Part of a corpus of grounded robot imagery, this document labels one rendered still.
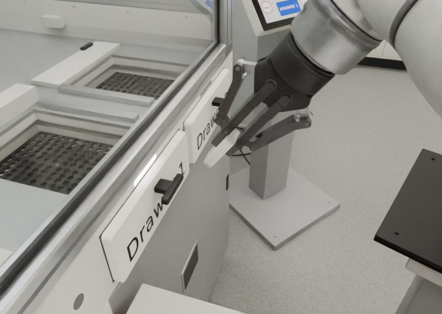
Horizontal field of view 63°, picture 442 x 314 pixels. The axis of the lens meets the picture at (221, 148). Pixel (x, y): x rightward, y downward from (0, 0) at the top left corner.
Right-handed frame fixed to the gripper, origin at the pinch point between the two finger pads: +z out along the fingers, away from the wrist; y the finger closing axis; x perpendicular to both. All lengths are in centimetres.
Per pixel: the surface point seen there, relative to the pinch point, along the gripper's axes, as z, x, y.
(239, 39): 55, -155, 7
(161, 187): 13.7, 1.6, 2.9
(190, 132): 15.1, -16.4, 3.9
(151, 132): 9.0, -3.1, 9.9
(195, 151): 19.8, -17.6, 0.3
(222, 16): 3.6, -46.5, 14.3
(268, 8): 4, -75, 6
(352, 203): 61, -104, -90
